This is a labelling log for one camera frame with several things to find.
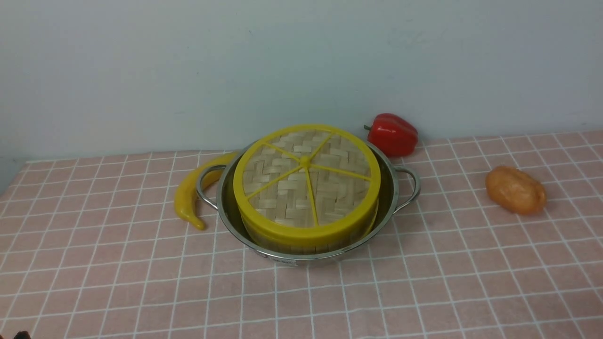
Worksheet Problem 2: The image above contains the yellow rimmed woven steamer lid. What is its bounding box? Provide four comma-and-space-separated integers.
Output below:
233, 125, 382, 227

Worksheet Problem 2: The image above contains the yellow rimmed bamboo steamer basket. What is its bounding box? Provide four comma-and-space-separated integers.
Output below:
241, 204, 379, 255

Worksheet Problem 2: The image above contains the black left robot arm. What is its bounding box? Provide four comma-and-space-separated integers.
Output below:
13, 331, 32, 339

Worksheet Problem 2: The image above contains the red toy bell pepper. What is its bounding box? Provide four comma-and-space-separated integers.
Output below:
364, 113, 419, 157

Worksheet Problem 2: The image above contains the yellow toy banana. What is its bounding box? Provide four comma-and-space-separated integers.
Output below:
174, 152, 239, 230

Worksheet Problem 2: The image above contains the orange toy potato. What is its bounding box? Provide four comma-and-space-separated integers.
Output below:
485, 165, 547, 215

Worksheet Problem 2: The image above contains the pink checkered tablecloth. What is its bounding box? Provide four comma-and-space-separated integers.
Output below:
0, 131, 603, 339

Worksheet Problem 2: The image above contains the stainless steel two-handled pot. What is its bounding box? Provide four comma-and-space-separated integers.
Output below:
196, 143, 421, 267

